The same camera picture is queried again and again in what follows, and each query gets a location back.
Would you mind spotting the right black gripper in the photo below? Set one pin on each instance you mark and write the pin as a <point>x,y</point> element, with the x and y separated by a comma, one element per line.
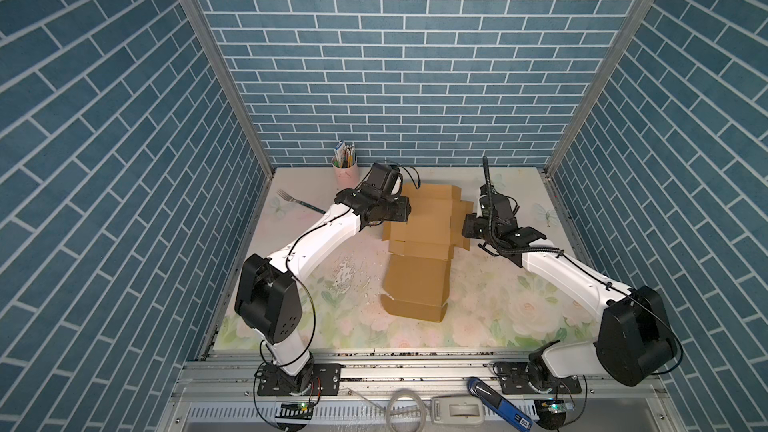
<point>467,229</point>

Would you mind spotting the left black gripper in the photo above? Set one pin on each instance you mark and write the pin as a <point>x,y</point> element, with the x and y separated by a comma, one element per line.
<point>403,210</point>

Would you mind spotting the brown cardboard box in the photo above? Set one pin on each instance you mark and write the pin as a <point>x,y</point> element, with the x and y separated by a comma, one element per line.
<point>417,280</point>

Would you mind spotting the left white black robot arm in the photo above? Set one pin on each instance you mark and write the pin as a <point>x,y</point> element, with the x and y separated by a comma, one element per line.
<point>267,298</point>

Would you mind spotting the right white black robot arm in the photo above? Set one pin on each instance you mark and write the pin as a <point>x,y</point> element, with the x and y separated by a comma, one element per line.
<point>634,340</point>

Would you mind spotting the pink pen holder bucket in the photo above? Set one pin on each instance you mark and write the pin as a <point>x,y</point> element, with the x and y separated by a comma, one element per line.
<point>346,177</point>

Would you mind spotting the pens in bucket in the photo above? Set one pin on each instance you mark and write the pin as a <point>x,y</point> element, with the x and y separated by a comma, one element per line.
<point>344,155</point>

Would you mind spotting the blue handheld tool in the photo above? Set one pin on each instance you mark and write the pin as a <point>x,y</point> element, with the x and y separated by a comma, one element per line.
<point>499,405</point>

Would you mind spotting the grey white plastic device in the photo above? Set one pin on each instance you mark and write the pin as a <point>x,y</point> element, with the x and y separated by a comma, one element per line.
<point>457,410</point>

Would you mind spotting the metal fork teal handle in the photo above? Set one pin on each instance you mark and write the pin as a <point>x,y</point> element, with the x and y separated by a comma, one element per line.
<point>291,199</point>

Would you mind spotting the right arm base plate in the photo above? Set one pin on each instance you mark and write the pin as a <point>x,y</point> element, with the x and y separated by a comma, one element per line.
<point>516,378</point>

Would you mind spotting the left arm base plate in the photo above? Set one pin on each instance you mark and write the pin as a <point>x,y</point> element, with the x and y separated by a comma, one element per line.
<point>324,378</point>

